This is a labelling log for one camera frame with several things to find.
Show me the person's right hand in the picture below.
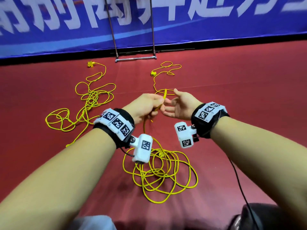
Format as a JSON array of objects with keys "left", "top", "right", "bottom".
[{"left": 160, "top": 88, "right": 204, "bottom": 121}]

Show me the person's left hand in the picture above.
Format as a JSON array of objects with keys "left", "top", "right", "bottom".
[{"left": 122, "top": 93, "right": 166, "bottom": 125}]

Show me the yellow cord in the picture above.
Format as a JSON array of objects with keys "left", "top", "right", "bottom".
[
  {"left": 122, "top": 61, "right": 199, "bottom": 204},
  {"left": 45, "top": 60, "right": 117, "bottom": 148}
]

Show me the metal rack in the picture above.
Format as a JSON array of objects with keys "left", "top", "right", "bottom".
[{"left": 103, "top": 0, "right": 158, "bottom": 63}]

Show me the person's right forearm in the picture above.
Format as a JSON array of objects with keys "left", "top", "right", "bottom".
[{"left": 209, "top": 116, "right": 307, "bottom": 223}]

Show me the person's left forearm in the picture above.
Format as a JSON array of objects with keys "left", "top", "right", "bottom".
[{"left": 0, "top": 128, "right": 118, "bottom": 230}]

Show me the black marker wristband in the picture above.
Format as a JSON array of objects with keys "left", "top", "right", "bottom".
[
  {"left": 190, "top": 101, "right": 230, "bottom": 139},
  {"left": 93, "top": 108, "right": 136, "bottom": 150}
]

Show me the blue banner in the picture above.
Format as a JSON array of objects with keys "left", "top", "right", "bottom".
[{"left": 0, "top": 0, "right": 307, "bottom": 59}]

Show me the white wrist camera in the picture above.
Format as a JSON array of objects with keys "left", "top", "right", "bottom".
[
  {"left": 129, "top": 134, "right": 154, "bottom": 165},
  {"left": 174, "top": 121, "right": 198, "bottom": 149}
]

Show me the black cable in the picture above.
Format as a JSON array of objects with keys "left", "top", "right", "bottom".
[{"left": 228, "top": 158, "right": 262, "bottom": 230}]

